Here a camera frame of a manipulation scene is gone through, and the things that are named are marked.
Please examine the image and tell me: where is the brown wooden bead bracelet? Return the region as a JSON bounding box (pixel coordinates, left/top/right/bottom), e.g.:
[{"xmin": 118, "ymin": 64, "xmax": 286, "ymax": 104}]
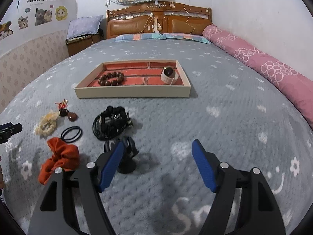
[{"xmin": 98, "ymin": 71, "xmax": 125, "ymax": 87}]

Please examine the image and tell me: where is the yellow charging cable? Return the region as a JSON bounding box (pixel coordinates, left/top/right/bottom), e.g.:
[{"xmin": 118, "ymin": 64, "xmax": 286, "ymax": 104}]
[{"xmin": 184, "ymin": 0, "xmax": 196, "ymax": 33}]

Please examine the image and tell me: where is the thin black hair tie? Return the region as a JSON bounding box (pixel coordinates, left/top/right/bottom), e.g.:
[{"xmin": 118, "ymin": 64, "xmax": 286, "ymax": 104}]
[
  {"xmin": 60, "ymin": 127, "xmax": 80, "ymax": 142},
  {"xmin": 64, "ymin": 126, "xmax": 83, "ymax": 141}
]

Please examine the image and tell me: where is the purple dotted pillow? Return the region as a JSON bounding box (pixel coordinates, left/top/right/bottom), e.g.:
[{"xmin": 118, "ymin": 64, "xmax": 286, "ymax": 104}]
[{"xmin": 67, "ymin": 15, "xmax": 104, "ymax": 41}]

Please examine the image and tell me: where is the pink patterned bolster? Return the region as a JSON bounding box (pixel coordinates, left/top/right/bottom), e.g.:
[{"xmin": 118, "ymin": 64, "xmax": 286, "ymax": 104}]
[{"xmin": 202, "ymin": 24, "xmax": 313, "ymax": 130}]

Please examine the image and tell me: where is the plaid pillow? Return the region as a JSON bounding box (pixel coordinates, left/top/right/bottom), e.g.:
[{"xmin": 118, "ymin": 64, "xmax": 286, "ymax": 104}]
[
  {"xmin": 163, "ymin": 32, "xmax": 212, "ymax": 44},
  {"xmin": 115, "ymin": 33, "xmax": 167, "ymax": 42}
]

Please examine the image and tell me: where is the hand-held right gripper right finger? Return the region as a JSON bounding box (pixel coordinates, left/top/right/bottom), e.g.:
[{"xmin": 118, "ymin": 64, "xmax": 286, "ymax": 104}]
[{"xmin": 191, "ymin": 139, "xmax": 286, "ymax": 235}]

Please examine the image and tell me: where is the orange scrunchie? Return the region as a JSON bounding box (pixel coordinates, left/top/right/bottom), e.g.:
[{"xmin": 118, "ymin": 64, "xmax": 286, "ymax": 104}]
[{"xmin": 39, "ymin": 138, "xmax": 81, "ymax": 185}]

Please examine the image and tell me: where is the black scrunchie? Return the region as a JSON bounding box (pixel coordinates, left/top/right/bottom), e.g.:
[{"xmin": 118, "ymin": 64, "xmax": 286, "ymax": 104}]
[{"xmin": 106, "ymin": 105, "xmax": 128, "ymax": 118}]

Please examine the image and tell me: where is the cream scrunchie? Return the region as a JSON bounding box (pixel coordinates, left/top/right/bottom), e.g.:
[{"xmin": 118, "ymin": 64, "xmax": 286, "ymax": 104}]
[{"xmin": 34, "ymin": 111, "xmax": 60, "ymax": 136}]

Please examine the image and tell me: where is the grey cat wall sticker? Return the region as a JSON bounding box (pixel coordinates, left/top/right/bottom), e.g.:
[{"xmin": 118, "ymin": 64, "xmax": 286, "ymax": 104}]
[{"xmin": 35, "ymin": 7, "xmax": 53, "ymax": 26}]

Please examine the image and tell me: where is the grey flowered bedspread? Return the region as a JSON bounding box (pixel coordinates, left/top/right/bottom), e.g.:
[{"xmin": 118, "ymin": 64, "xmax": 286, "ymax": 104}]
[{"xmin": 0, "ymin": 38, "xmax": 313, "ymax": 235}]

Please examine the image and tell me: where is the cat with hat sticker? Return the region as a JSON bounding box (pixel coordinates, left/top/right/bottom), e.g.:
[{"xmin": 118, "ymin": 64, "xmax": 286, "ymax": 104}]
[{"xmin": 0, "ymin": 22, "xmax": 14, "ymax": 41}]

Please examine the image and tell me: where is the black hair claw clip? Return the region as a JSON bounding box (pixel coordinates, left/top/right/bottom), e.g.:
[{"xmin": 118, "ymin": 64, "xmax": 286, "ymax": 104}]
[{"xmin": 104, "ymin": 136, "xmax": 140, "ymax": 174}]

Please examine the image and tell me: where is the black hair ties cluster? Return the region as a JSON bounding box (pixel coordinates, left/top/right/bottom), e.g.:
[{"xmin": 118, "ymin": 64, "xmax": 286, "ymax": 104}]
[{"xmin": 92, "ymin": 114, "xmax": 134, "ymax": 141}]

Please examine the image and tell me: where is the wooden nightstand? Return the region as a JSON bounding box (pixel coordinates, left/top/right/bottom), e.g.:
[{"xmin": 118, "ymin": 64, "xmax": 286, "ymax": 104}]
[{"xmin": 66, "ymin": 33, "xmax": 103, "ymax": 57}]

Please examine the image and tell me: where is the red tassel ornament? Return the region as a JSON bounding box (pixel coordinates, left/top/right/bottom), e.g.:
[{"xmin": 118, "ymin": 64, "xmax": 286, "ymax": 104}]
[{"xmin": 55, "ymin": 99, "xmax": 70, "ymax": 117}]

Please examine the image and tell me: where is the small doll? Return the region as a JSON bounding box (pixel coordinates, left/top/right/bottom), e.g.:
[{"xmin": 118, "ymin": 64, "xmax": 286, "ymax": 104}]
[{"xmin": 153, "ymin": 17, "xmax": 164, "ymax": 33}]

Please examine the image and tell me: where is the wooden bed headboard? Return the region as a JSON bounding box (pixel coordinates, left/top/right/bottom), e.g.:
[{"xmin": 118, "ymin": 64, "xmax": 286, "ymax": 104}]
[{"xmin": 106, "ymin": 1, "xmax": 213, "ymax": 40}]

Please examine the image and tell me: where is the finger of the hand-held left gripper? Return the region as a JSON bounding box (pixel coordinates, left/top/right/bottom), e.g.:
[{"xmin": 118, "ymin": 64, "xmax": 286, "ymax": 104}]
[{"xmin": 0, "ymin": 122, "xmax": 23, "ymax": 144}]

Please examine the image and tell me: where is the shallow tray with brick-pattern lining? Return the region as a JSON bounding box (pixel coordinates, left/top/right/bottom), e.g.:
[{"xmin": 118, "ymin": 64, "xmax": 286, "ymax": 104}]
[{"xmin": 75, "ymin": 59, "xmax": 191, "ymax": 99}]

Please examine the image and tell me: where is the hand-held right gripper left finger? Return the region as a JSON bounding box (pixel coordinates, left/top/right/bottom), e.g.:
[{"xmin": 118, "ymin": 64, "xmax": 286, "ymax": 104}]
[{"xmin": 28, "ymin": 141, "xmax": 125, "ymax": 235}]

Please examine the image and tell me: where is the lettering wall sticker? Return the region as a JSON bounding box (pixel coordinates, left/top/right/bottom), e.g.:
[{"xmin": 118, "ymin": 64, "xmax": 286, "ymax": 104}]
[{"xmin": 27, "ymin": 0, "xmax": 58, "ymax": 5}]

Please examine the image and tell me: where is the yellow flower cat sticker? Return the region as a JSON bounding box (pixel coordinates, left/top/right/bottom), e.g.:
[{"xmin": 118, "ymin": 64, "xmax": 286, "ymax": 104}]
[{"xmin": 55, "ymin": 5, "xmax": 67, "ymax": 21}]

